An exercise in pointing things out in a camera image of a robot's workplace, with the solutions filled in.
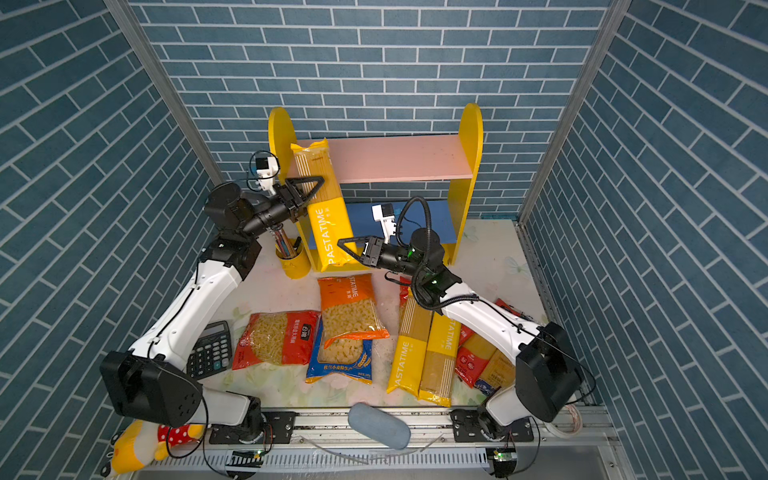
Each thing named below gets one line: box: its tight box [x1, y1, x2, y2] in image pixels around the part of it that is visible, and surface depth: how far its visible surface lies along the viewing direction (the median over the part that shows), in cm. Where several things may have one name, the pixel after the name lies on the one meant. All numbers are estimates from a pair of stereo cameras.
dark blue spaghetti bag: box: [475, 349, 516, 398], surface depth 82 cm
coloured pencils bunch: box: [272, 227, 302, 257], surface depth 98 cm
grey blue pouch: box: [348, 402, 411, 450], surface depth 74 cm
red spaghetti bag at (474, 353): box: [455, 324, 497, 388], surface depth 85 cm
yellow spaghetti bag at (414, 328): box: [386, 287, 433, 397], surface depth 84 cm
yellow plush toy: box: [112, 419, 206, 474], surface depth 68 cm
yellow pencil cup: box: [275, 238, 311, 280], surface depth 98 cm
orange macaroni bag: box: [318, 273, 390, 349], surface depth 88 cm
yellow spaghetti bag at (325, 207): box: [290, 139, 360, 271], surface depth 66 cm
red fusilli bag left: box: [232, 310, 321, 370], surface depth 86 cm
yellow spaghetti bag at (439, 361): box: [418, 312, 461, 408], surface depth 82 cm
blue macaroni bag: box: [306, 315, 373, 385], surface depth 84 cm
